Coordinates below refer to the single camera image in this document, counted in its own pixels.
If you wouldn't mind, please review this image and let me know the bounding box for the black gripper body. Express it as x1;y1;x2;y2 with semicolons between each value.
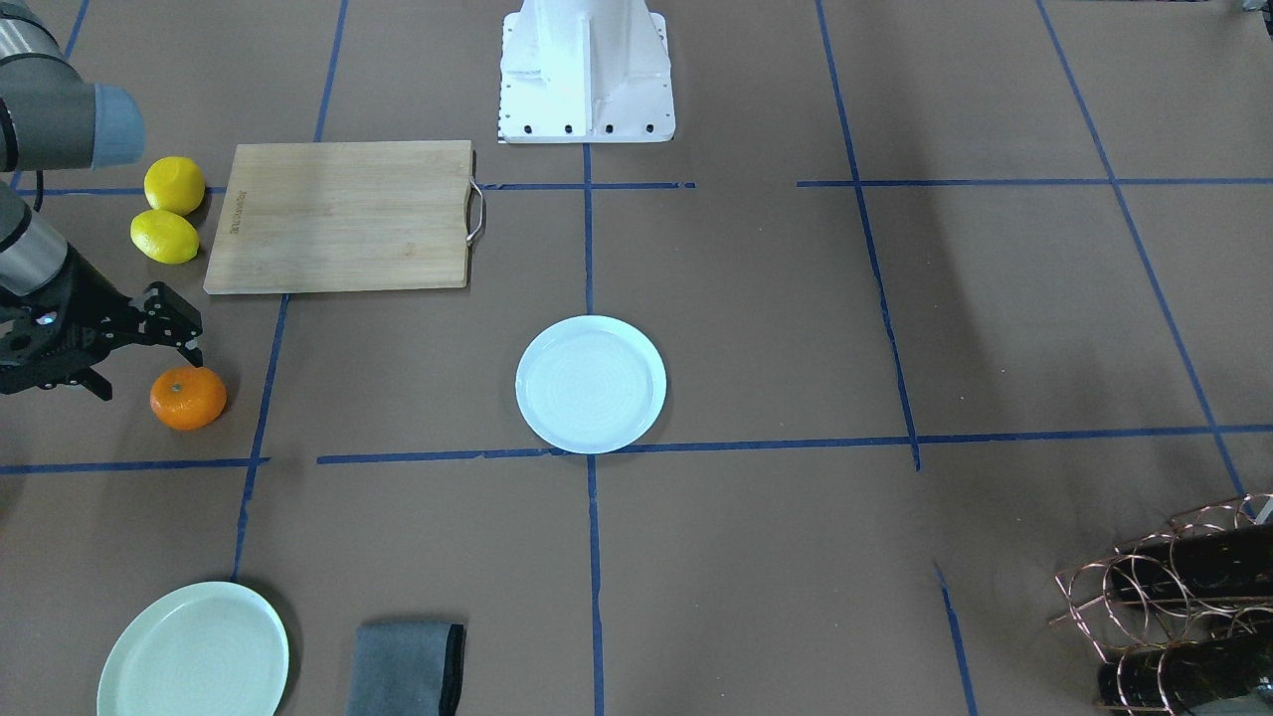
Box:
1;248;131;395

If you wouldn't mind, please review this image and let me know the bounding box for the light blue plate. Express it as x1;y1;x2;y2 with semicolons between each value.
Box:
514;313;668;454

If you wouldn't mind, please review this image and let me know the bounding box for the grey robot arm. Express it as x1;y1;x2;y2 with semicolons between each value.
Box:
1;1;204;403

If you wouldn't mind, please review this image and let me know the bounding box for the pale green plate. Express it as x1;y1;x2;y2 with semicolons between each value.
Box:
95;581;290;715

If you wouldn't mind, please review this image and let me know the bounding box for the lower yellow lemon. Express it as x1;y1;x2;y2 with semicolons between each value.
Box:
130;209;200;265

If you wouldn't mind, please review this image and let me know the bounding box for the yellow lemon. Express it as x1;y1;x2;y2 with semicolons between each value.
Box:
130;209;200;265
143;157;206;217

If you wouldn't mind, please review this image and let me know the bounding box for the orange mandarin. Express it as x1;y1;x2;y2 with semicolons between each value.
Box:
149;366;228;431

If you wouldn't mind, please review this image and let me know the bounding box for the upper yellow lemon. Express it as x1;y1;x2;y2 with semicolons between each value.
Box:
143;157;206;217

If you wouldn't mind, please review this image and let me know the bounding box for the bamboo cutting board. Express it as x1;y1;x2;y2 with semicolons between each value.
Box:
202;140;485;296

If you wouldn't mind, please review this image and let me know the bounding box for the grey folded cloth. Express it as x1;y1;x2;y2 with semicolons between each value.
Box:
345;620;467;715

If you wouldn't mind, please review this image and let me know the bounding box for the lower dark wine bottle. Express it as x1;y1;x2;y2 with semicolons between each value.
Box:
1097;634;1272;715

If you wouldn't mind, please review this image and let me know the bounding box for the dark wine bottle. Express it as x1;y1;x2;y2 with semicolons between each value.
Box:
1097;634;1272;715
1108;524;1272;606

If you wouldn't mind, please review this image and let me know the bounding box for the upper dark wine bottle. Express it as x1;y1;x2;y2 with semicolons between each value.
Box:
1108;524;1272;606

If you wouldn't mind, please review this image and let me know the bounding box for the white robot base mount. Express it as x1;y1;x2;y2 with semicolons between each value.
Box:
496;1;677;144

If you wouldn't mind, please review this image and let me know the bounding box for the copper wire bottle rack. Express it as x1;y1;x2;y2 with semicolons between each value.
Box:
1054;493;1272;715

